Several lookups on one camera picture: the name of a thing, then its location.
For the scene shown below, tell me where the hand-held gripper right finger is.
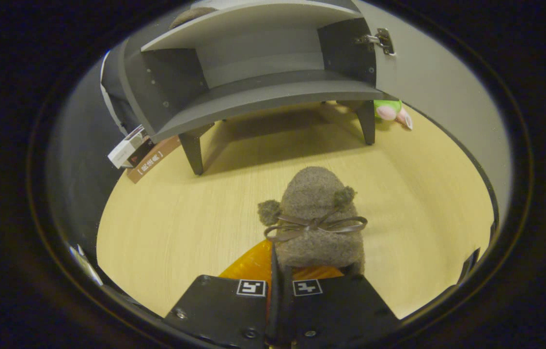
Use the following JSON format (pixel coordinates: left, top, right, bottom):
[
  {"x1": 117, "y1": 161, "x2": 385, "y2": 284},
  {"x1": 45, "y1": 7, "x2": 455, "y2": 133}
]
[{"x1": 280, "y1": 264, "x2": 399, "y2": 347}]

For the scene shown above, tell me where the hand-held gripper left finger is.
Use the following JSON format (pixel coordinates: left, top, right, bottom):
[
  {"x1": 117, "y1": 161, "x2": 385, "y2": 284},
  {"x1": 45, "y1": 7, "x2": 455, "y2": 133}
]
[{"x1": 164, "y1": 239, "x2": 273, "y2": 347}]

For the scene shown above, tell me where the brown plush shoe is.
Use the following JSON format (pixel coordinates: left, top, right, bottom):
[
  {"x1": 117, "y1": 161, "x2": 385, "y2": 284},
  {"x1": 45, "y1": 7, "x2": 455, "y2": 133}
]
[{"x1": 257, "y1": 166, "x2": 368, "y2": 277}]

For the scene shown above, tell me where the dark grey shoe cabinet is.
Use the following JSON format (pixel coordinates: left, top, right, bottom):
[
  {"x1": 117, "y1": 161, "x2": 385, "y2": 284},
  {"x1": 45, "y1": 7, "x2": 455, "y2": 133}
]
[{"x1": 100, "y1": 0, "x2": 397, "y2": 176}]

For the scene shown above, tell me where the metal cabinet hinge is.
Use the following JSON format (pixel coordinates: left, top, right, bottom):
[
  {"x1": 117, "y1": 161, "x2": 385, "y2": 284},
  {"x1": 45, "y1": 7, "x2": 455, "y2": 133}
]
[{"x1": 355, "y1": 28, "x2": 396, "y2": 56}]

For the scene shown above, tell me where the dark book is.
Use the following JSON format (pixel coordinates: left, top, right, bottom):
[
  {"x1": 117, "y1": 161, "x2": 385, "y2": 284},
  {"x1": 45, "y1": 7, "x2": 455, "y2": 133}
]
[{"x1": 126, "y1": 138, "x2": 156, "y2": 169}]

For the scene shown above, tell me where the black backdrop cloth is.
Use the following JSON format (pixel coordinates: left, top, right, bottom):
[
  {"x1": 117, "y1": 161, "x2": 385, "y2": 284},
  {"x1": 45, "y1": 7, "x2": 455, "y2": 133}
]
[{"x1": 45, "y1": 51, "x2": 130, "y2": 286}]

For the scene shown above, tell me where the green pink plush toy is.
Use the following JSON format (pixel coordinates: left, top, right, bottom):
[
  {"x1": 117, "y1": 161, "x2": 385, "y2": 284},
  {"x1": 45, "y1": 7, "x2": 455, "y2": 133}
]
[{"x1": 374, "y1": 99, "x2": 414, "y2": 130}]

